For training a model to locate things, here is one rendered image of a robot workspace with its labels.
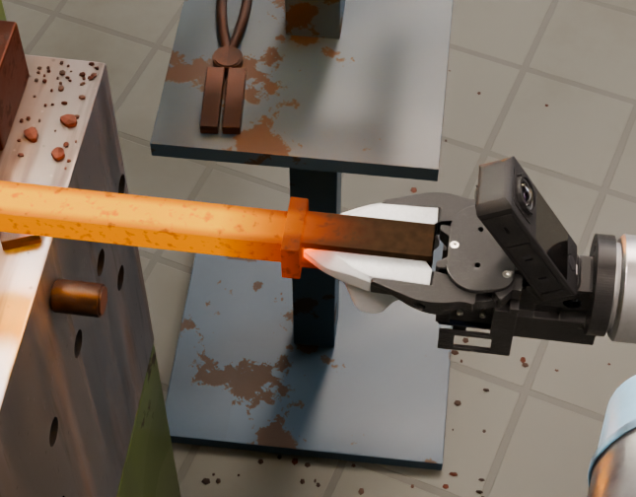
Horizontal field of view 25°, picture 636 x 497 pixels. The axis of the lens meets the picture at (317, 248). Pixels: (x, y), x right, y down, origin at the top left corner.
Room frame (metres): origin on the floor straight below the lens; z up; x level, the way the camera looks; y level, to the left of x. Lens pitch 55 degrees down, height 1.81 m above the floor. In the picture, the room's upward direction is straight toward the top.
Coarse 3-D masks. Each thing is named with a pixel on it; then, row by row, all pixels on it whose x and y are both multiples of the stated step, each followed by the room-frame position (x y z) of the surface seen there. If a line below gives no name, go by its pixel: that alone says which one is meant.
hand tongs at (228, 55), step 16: (224, 0) 1.15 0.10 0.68; (224, 16) 1.12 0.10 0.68; (240, 16) 1.12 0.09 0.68; (224, 32) 1.10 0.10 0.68; (240, 32) 1.10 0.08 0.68; (224, 48) 1.07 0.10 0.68; (224, 64) 1.05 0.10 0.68; (240, 64) 1.06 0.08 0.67; (208, 80) 1.03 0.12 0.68; (224, 80) 1.04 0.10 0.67; (240, 80) 1.03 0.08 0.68; (208, 96) 1.01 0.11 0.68; (240, 96) 1.01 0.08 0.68; (208, 112) 0.98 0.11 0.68; (224, 112) 0.98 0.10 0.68; (240, 112) 0.98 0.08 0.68; (208, 128) 0.96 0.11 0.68; (224, 128) 0.96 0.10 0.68; (240, 128) 0.96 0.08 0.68
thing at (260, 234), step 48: (0, 192) 0.62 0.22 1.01; (48, 192) 0.62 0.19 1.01; (96, 192) 0.62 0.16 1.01; (96, 240) 0.59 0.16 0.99; (144, 240) 0.59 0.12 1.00; (192, 240) 0.58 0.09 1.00; (240, 240) 0.58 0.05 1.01; (288, 240) 0.58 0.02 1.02; (336, 240) 0.58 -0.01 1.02; (384, 240) 0.58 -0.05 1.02; (432, 240) 0.58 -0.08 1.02
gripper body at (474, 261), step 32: (480, 224) 0.59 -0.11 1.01; (448, 256) 0.56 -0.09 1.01; (480, 256) 0.56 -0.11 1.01; (608, 256) 0.56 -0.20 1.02; (480, 288) 0.54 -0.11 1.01; (512, 288) 0.54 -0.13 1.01; (608, 288) 0.54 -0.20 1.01; (448, 320) 0.55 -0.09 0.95; (480, 320) 0.55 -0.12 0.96; (512, 320) 0.53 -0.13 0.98; (544, 320) 0.55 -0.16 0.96; (576, 320) 0.55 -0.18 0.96; (608, 320) 0.52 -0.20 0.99; (480, 352) 0.54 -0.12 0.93
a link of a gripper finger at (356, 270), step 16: (304, 256) 0.58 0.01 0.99; (320, 256) 0.57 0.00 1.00; (336, 256) 0.57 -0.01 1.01; (352, 256) 0.57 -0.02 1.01; (368, 256) 0.57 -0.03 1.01; (384, 256) 0.57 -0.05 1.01; (336, 272) 0.56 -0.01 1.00; (352, 272) 0.56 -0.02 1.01; (368, 272) 0.55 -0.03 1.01; (384, 272) 0.55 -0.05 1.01; (400, 272) 0.55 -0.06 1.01; (416, 272) 0.55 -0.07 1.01; (352, 288) 0.56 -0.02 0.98; (368, 288) 0.55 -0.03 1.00; (368, 304) 0.56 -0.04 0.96; (384, 304) 0.56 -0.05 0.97
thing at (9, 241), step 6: (0, 234) 0.65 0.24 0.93; (6, 234) 0.65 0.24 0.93; (12, 234) 0.65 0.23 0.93; (18, 234) 0.65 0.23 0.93; (24, 234) 0.65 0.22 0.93; (0, 240) 0.64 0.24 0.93; (6, 240) 0.64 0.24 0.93; (12, 240) 0.64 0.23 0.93; (18, 240) 0.64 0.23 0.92; (24, 240) 0.64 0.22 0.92; (30, 240) 0.64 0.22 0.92; (36, 240) 0.65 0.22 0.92; (6, 246) 0.64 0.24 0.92; (12, 246) 0.64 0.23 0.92; (18, 246) 0.64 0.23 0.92; (24, 246) 0.64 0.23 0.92
